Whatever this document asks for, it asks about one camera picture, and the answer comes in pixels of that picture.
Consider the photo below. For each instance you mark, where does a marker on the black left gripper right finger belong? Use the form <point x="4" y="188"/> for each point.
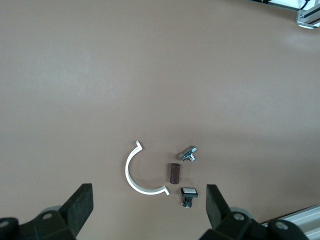
<point x="217" y="212"/>

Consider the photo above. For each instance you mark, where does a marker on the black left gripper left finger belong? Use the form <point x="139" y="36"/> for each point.
<point x="77" y="210"/>

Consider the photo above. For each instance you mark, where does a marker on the black white square button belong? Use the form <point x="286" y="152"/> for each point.
<point x="189" y="192"/>

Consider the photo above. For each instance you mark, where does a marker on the white drawer cabinet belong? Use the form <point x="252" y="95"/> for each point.
<point x="300" y="217"/>

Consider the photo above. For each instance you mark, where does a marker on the brown ridged block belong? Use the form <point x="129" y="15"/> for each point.
<point x="173" y="173"/>

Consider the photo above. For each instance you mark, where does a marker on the chrome valve fitting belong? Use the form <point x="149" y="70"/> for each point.
<point x="186" y="152"/>

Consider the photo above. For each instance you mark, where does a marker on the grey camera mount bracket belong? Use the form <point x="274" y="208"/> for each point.
<point x="308" y="20"/>

